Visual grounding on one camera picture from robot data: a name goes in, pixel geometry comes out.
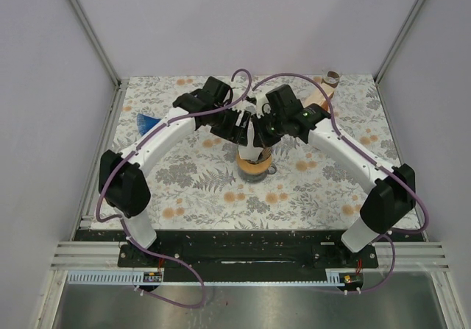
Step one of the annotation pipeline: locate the light wooden dripper ring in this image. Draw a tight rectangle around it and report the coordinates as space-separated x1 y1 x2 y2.
235 154 274 175

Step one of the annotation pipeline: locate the floral patterned table mat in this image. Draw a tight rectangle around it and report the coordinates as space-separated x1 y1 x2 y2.
110 74 400 230

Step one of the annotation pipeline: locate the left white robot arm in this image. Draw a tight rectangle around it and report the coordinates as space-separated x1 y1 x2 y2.
97 77 250 266

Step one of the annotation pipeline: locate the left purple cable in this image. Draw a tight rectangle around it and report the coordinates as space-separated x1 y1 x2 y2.
96 68 253 308

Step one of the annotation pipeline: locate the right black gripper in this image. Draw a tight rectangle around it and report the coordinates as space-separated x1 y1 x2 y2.
251 109 287 149

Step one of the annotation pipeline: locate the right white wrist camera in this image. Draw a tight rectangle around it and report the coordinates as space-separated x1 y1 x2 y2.
253 93 272 118

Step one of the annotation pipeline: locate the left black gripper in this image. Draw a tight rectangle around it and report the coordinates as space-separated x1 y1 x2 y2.
210 102 251 146

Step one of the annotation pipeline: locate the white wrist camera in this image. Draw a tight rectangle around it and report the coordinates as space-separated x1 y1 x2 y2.
230 86 251 112
253 93 272 118

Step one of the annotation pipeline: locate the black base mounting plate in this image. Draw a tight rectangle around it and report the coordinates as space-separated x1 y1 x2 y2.
118 230 378 283

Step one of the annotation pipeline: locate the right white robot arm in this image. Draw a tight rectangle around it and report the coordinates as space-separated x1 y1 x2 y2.
252 85 416 267

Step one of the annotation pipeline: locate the purple cable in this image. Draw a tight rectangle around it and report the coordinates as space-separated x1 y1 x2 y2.
96 68 253 308
252 73 431 296

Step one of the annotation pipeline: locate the clear ribbed glass dripper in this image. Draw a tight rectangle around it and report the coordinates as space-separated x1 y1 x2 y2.
258 147 272 163

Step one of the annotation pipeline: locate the glass coffee server carafe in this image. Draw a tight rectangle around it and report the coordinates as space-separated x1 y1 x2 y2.
238 164 277 183

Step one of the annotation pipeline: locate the paper coffee filter pack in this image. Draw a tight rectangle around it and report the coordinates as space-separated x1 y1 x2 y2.
302 82 336 112

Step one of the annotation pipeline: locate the white slotted cable duct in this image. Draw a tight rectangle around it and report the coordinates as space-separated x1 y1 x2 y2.
67 271 345 288

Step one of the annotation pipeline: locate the white paper coffee filter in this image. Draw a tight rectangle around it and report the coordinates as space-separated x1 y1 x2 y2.
238 123 266 164

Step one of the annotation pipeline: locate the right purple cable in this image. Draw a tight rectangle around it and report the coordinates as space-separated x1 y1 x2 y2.
252 73 431 296

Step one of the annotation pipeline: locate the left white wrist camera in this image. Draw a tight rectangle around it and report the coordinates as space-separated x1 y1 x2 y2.
230 86 251 112

